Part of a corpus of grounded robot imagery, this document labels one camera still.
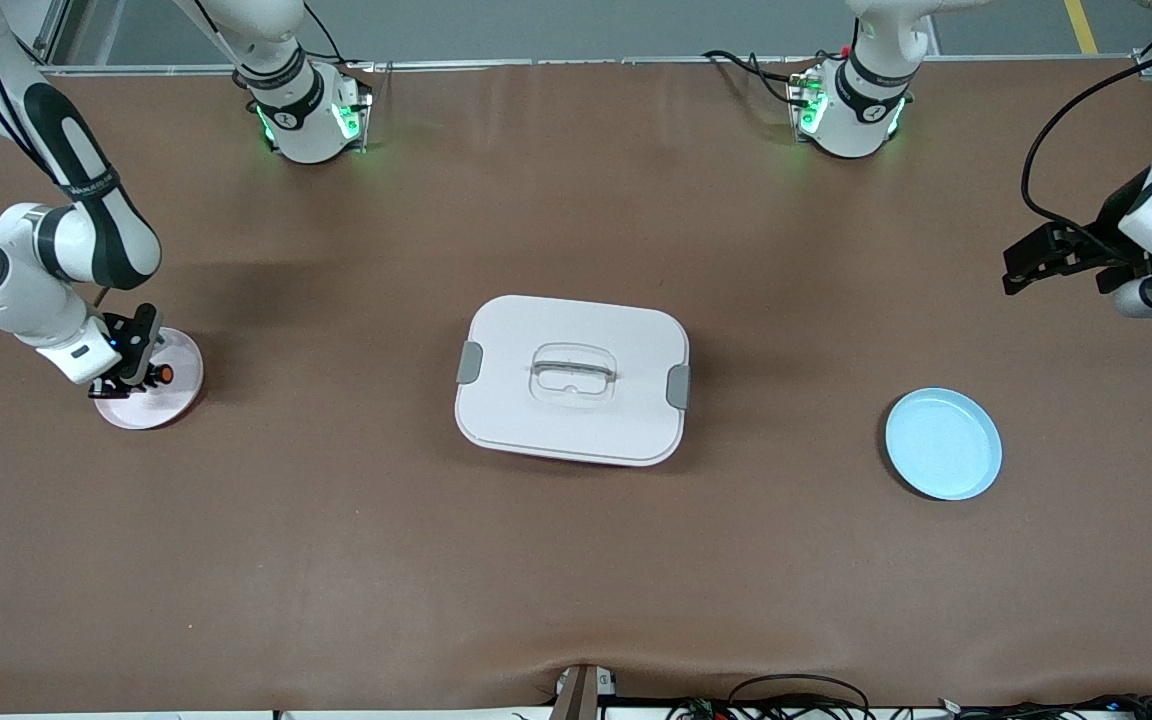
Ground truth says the pink round plate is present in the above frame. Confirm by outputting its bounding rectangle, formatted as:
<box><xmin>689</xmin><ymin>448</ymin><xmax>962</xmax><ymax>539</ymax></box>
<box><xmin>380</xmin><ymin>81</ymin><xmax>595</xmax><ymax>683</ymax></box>
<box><xmin>93</xmin><ymin>326</ymin><xmax>205</xmax><ymax>431</ymax></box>

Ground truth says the light blue round plate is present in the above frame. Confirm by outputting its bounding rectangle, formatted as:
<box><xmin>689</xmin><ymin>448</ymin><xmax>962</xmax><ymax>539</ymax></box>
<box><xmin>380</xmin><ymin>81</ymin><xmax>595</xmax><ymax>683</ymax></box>
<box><xmin>884</xmin><ymin>387</ymin><xmax>1003</xmax><ymax>501</ymax></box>

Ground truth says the brown table mat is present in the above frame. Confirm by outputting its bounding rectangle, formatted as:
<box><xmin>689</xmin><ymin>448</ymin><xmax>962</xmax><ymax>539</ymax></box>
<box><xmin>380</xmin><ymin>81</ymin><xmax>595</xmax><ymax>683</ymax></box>
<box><xmin>0</xmin><ymin>58</ymin><xmax>1152</xmax><ymax>713</ymax></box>

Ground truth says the white lidded storage box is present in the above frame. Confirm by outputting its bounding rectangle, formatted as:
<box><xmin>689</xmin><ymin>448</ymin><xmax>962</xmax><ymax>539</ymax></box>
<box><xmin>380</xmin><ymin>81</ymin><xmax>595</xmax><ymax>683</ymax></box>
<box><xmin>454</xmin><ymin>294</ymin><xmax>691</xmax><ymax>468</ymax></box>

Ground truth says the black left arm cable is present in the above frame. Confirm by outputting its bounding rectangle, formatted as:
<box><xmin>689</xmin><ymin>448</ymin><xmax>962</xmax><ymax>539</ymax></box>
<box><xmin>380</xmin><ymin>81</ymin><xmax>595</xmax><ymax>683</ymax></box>
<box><xmin>1023</xmin><ymin>38</ymin><xmax>1152</xmax><ymax>263</ymax></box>

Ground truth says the black left base cable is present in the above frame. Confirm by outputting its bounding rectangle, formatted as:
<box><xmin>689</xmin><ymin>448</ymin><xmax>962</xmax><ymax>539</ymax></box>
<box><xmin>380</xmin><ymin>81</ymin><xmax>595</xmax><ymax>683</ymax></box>
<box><xmin>701</xmin><ymin>48</ymin><xmax>807</xmax><ymax>106</ymax></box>

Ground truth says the black cable tangle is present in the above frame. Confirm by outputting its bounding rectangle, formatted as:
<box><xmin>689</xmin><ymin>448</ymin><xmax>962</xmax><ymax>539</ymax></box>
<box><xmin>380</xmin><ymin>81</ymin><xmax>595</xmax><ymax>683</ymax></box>
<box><xmin>936</xmin><ymin>692</ymin><xmax>1152</xmax><ymax>720</ymax></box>

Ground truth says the black looped cable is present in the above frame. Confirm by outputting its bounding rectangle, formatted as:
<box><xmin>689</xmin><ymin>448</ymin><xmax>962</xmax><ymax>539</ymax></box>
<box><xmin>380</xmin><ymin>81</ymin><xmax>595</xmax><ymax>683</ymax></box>
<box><xmin>726</xmin><ymin>674</ymin><xmax>872</xmax><ymax>720</ymax></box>

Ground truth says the brown and white bracket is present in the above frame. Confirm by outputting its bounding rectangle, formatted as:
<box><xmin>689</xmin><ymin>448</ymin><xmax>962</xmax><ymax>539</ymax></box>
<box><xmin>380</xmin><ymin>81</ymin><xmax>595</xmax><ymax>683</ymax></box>
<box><xmin>548</xmin><ymin>663</ymin><xmax>619</xmax><ymax>720</ymax></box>

